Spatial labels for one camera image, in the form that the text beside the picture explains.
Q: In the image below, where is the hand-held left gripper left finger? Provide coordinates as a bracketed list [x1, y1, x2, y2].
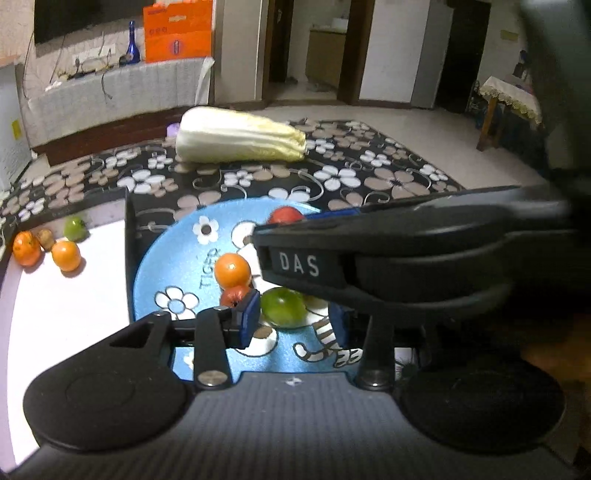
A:
[110, 290, 262, 389]

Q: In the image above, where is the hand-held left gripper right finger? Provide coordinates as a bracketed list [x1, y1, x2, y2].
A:
[329, 305, 444, 391]

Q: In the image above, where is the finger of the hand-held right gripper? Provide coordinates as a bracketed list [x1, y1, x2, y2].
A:
[253, 205, 575, 320]
[305, 185, 570, 227]

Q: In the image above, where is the red tomato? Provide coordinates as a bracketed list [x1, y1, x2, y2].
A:
[269, 206, 306, 226]
[220, 285, 252, 309]

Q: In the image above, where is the green tomato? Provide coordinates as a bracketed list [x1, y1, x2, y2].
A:
[261, 287, 308, 328]
[63, 216, 89, 241]

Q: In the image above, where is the orange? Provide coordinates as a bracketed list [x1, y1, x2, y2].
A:
[12, 231, 42, 267]
[214, 253, 252, 289]
[51, 241, 82, 272]

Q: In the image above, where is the blue cartoon plate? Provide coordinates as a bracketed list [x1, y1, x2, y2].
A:
[130, 198, 370, 384]

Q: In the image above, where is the black tray with white bottom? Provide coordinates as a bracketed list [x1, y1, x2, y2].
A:
[0, 187, 139, 467]

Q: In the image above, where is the black floral tablecloth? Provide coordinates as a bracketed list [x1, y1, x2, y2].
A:
[0, 119, 467, 241]

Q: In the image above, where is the side table with fringed cloth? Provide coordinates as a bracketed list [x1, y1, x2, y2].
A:
[475, 76, 544, 152]

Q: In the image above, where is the napa cabbage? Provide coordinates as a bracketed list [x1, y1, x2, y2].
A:
[175, 106, 308, 163]

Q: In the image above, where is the wooden kitchen cabinet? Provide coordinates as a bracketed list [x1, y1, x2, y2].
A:
[305, 28, 347, 88]

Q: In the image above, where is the dark wooden cabinet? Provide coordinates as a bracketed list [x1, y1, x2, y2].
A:
[30, 105, 204, 166]

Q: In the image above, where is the orange cardboard box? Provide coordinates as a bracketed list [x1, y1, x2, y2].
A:
[142, 0, 214, 63]

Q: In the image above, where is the white lace cloth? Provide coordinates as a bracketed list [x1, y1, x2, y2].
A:
[16, 58, 215, 134]

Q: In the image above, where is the blue glass bottle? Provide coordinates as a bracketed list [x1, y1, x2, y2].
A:
[126, 21, 140, 65]

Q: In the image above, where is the white chest freezer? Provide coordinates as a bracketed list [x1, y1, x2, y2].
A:
[0, 65, 33, 192]

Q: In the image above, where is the black television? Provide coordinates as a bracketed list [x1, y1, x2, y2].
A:
[34, 0, 153, 44]

